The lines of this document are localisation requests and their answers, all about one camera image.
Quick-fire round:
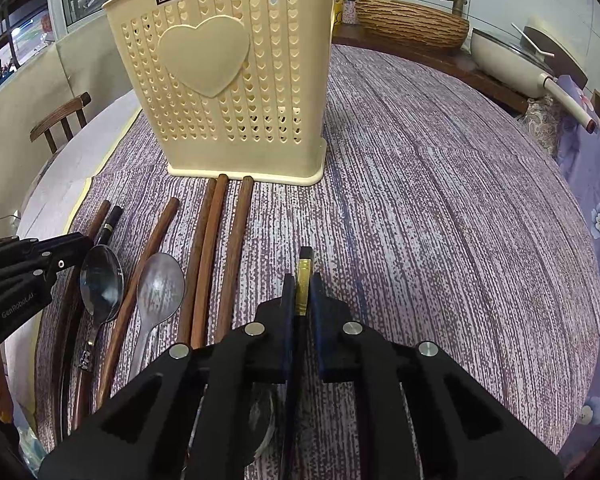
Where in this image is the dark metal spoon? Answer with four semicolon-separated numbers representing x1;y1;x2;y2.
71;244;126;430

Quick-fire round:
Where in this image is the wooden chair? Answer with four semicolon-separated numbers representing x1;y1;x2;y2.
29;92;92;155

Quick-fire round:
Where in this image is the silver metal spoon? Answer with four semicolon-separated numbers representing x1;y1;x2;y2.
129;252;185;379

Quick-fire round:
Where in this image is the cream pan with lid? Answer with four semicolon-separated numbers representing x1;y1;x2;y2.
470;24;596;133

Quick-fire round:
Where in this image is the black gold handled utensil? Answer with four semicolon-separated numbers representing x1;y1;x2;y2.
294;246;313;315

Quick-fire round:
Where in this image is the cream plastic utensil holder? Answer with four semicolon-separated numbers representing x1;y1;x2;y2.
104;0;334;185

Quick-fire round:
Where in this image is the purple striped tablecloth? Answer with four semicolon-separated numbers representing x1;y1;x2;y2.
71;46;600;479

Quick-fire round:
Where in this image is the woven brown basin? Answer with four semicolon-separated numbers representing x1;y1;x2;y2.
355;0;469;51

